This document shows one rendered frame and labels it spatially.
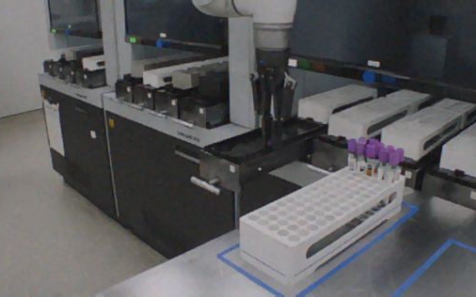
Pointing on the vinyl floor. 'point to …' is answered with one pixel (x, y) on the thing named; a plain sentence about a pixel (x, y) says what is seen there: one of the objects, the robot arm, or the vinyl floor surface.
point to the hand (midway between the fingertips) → (272, 132)
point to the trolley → (351, 261)
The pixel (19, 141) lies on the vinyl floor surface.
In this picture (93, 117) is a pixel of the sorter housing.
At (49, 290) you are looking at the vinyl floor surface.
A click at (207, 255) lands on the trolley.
